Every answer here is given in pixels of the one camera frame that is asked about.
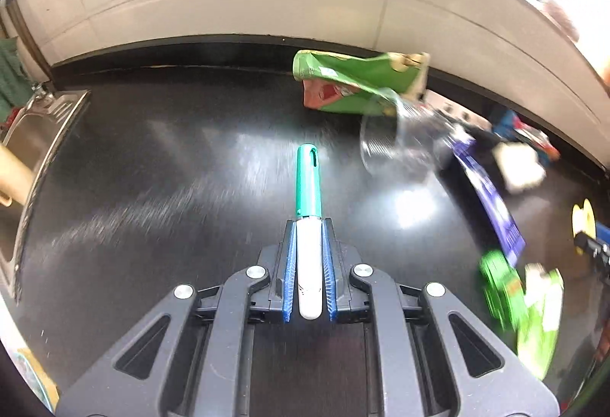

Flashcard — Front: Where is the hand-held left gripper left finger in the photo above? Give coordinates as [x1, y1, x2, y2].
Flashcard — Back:
[56, 219, 299, 417]

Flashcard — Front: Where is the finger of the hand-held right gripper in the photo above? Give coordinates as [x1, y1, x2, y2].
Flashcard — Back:
[574, 231, 610, 275]

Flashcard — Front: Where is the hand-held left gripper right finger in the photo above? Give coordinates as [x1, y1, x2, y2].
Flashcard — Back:
[321, 217, 559, 417]

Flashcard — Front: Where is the white marker with teal cap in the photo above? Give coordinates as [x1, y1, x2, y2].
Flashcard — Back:
[294, 143, 325, 320]

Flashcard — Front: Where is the green cartoon snack bag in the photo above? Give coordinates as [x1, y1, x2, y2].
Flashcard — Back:
[292, 50, 430, 116]

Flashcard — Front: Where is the yellow spool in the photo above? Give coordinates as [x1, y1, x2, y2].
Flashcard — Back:
[571, 201, 597, 240]

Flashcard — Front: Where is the light green and white bag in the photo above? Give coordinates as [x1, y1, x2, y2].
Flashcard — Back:
[516, 263, 566, 380]

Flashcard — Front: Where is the bright green wrapper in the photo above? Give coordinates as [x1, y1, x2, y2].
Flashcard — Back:
[478, 250, 526, 333]

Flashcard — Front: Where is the purple packet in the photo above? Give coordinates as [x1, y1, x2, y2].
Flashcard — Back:
[452, 138, 526, 266]

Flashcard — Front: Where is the white paper box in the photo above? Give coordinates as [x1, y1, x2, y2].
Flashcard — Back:
[492, 142, 547, 195]

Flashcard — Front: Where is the blue and red packet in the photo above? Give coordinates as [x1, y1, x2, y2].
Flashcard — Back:
[492, 108, 562, 161]

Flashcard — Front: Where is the clear plastic cup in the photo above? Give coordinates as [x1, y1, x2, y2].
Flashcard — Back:
[360, 88, 461, 182]

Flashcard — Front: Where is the stainless steel sink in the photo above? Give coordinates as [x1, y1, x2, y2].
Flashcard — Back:
[0, 89, 92, 304]

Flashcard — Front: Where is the green cloth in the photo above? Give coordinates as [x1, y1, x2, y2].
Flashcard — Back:
[0, 37, 30, 113]

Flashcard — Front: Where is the beige handle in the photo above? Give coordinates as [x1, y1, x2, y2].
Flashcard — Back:
[0, 144, 37, 208]

